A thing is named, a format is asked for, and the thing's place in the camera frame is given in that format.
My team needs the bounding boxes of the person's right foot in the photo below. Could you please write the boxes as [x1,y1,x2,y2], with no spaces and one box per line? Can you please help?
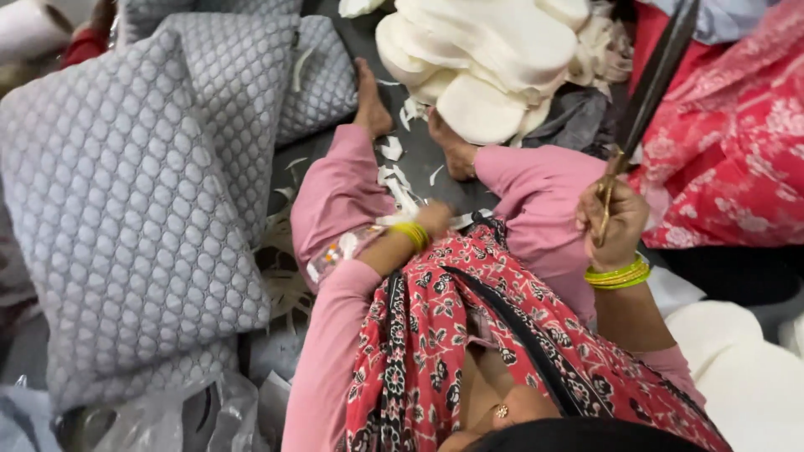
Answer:
[426,106,482,182]

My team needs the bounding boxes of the heap of cream trimmings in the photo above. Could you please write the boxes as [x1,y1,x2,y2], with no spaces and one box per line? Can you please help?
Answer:
[254,200,316,334]

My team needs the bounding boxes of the white foam sheet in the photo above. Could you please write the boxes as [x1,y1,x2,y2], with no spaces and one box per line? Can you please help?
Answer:
[646,266,804,452]

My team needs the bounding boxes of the white foam strip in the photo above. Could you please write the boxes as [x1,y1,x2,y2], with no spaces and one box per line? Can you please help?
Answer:
[375,207,495,229]

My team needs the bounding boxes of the person's left foot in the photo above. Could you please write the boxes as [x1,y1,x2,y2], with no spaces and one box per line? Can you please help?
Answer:
[352,57,396,139]

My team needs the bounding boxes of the large grey quilted cushion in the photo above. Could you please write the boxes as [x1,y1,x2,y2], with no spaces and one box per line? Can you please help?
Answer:
[0,28,272,416]

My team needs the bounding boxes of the clear plastic bag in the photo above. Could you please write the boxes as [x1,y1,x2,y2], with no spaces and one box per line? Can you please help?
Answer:
[0,369,291,452]

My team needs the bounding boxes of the yellow bangles on left wrist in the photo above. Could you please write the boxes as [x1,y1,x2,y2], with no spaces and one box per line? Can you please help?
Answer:
[389,220,432,252]

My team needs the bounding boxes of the scattered white foam scraps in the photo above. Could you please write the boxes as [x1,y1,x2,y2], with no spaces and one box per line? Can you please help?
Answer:
[284,78,446,217]

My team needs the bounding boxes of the pile of white foam pieces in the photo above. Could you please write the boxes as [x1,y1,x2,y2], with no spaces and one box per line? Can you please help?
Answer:
[338,0,635,147]

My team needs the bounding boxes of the person's foot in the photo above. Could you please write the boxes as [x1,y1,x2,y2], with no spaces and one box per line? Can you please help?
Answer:
[426,106,482,182]
[352,57,396,139]

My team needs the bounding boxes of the large dark brass-handled scissors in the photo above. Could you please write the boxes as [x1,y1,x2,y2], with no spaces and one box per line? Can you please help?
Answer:
[593,0,702,247]

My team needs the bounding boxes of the red floral fabric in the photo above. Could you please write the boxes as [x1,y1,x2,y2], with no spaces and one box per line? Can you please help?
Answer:
[627,0,804,250]

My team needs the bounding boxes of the small grey quilted cushion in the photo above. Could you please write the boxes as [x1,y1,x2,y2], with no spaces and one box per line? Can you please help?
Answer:
[275,15,359,149]

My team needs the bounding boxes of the pink trousers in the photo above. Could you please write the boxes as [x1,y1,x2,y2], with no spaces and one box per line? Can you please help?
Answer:
[281,123,707,452]

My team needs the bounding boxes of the yellow green bangles on right wrist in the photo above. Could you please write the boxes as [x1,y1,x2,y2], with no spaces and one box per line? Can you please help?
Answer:
[583,254,652,291]

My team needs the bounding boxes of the person's left hand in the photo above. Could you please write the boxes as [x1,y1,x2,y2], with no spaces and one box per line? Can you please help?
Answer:
[413,200,454,238]

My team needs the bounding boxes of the light blue fabric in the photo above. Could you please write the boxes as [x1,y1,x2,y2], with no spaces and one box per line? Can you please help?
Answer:
[639,0,781,46]

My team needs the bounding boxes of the person's right hand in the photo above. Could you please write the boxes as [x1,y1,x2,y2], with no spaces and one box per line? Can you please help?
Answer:
[575,175,652,275]

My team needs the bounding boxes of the red black floral tunic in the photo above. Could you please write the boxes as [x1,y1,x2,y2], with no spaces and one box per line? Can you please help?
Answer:
[344,216,734,452]

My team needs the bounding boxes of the dark grey cloth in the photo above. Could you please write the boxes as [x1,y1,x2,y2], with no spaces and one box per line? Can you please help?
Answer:
[520,85,619,161]

